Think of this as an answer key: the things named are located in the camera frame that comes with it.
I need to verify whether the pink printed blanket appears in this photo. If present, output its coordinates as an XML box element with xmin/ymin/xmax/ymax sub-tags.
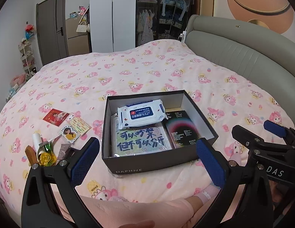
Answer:
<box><xmin>0</xmin><ymin>39</ymin><xmax>295</xmax><ymax>206</ymax></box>

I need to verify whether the white wardrobe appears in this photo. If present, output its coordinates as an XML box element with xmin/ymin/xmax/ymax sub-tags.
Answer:
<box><xmin>89</xmin><ymin>0</ymin><xmax>138</xmax><ymax>53</ymax></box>

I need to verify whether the gold foil wrapped item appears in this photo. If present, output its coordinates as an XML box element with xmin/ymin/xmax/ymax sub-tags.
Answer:
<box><xmin>37</xmin><ymin>143</ymin><xmax>58</xmax><ymax>167</ymax></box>

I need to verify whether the brown cabinet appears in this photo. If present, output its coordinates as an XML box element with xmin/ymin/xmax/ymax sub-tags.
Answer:
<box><xmin>65</xmin><ymin>17</ymin><xmax>91</xmax><ymax>57</ymax></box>

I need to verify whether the round orange wall decor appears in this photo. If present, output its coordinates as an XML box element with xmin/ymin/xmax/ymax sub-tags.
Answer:
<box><xmin>227</xmin><ymin>0</ymin><xmax>294</xmax><ymax>34</ymax></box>

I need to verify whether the brown wooden comb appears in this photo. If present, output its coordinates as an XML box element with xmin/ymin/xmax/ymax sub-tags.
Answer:
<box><xmin>25</xmin><ymin>146</ymin><xmax>40</xmax><ymax>166</ymax></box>

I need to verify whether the cartoon girl sticker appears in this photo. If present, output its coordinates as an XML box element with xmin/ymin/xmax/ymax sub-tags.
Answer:
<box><xmin>58</xmin><ymin>126</ymin><xmax>80</xmax><ymax>144</ymax></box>

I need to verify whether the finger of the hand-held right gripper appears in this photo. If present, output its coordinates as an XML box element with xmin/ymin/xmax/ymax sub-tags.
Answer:
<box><xmin>231</xmin><ymin>125</ymin><xmax>293</xmax><ymax>159</ymax></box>
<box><xmin>263</xmin><ymin>120</ymin><xmax>295</xmax><ymax>146</ymax></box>

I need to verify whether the bead picture in plastic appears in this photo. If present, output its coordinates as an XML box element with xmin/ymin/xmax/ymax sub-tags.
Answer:
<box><xmin>111</xmin><ymin>115</ymin><xmax>173</xmax><ymax>158</ymax></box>

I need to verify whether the purple cream tube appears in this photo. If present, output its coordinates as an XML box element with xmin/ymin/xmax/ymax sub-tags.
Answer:
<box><xmin>57</xmin><ymin>144</ymin><xmax>73</xmax><ymax>165</ymax></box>

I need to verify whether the black cardboard box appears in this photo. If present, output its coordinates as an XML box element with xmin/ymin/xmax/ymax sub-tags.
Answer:
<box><xmin>101</xmin><ymin>89</ymin><xmax>219</xmax><ymax>178</ymax></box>

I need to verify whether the red photo card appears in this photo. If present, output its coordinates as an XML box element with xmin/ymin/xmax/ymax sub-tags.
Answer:
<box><xmin>42</xmin><ymin>108</ymin><xmax>69</xmax><ymax>126</ymax></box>

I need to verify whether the white blue wet wipes pack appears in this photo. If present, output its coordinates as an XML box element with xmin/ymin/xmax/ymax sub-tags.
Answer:
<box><xmin>117</xmin><ymin>99</ymin><xmax>169</xmax><ymax>130</ymax></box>

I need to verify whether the black flat product box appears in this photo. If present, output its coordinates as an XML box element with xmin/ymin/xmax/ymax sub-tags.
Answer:
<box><xmin>162</xmin><ymin>110</ymin><xmax>202</xmax><ymax>150</ymax></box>

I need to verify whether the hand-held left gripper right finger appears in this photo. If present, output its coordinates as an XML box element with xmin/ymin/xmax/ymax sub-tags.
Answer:
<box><xmin>196</xmin><ymin>138</ymin><xmax>274</xmax><ymax>228</ymax></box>

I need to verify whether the black skateboard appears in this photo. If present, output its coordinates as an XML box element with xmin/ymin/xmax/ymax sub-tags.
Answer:
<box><xmin>168</xmin><ymin>0</ymin><xmax>194</xmax><ymax>40</ymax></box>

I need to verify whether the yellow green printed card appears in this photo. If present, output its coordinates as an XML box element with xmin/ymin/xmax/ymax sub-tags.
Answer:
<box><xmin>68</xmin><ymin>117</ymin><xmax>92</xmax><ymax>136</ymax></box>

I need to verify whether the white shelf rack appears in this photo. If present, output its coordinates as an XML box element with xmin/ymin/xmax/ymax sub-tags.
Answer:
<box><xmin>18</xmin><ymin>38</ymin><xmax>38</xmax><ymax>77</ymax></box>

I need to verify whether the blue plush toy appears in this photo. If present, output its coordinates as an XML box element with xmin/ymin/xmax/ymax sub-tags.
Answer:
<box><xmin>161</xmin><ymin>0</ymin><xmax>180</xmax><ymax>22</ymax></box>

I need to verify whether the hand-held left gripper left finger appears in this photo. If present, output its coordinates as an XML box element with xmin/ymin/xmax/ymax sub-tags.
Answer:
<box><xmin>21</xmin><ymin>137</ymin><xmax>101</xmax><ymax>228</ymax></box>

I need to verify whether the white cylindrical tube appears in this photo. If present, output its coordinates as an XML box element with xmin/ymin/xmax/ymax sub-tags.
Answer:
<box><xmin>32</xmin><ymin>133</ymin><xmax>44</xmax><ymax>162</ymax></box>

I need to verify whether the red wall ornament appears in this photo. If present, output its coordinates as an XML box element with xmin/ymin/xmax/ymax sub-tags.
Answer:
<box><xmin>24</xmin><ymin>24</ymin><xmax>35</xmax><ymax>39</ymax></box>

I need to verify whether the grey padded headboard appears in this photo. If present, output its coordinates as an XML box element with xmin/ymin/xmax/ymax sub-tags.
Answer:
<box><xmin>186</xmin><ymin>14</ymin><xmax>295</xmax><ymax>133</ymax></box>

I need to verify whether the dark glass wardrobe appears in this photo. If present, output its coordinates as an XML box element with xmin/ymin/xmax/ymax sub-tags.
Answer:
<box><xmin>136</xmin><ymin>0</ymin><xmax>193</xmax><ymax>48</ymax></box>

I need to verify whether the grey door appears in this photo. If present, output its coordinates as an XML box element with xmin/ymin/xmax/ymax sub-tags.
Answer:
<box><xmin>36</xmin><ymin>0</ymin><xmax>67</xmax><ymax>66</ymax></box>

